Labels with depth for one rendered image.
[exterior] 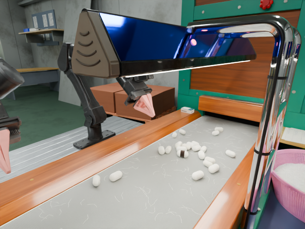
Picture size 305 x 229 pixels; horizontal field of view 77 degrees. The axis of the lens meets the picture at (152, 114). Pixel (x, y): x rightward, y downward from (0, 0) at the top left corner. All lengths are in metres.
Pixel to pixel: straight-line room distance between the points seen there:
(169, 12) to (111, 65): 3.29
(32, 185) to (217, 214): 0.42
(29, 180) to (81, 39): 0.42
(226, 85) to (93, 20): 0.82
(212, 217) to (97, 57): 0.35
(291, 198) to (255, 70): 0.54
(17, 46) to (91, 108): 6.62
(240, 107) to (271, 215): 0.45
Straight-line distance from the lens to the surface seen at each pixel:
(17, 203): 0.54
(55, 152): 0.90
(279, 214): 0.64
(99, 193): 0.52
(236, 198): 0.49
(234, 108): 0.91
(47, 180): 0.56
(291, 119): 0.94
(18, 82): 0.50
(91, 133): 0.91
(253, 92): 0.96
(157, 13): 3.61
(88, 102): 0.87
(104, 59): 0.22
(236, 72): 0.97
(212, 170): 0.58
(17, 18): 7.52
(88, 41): 0.24
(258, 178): 0.41
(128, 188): 0.52
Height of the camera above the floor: 1.07
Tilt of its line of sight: 18 degrees down
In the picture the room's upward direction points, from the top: straight up
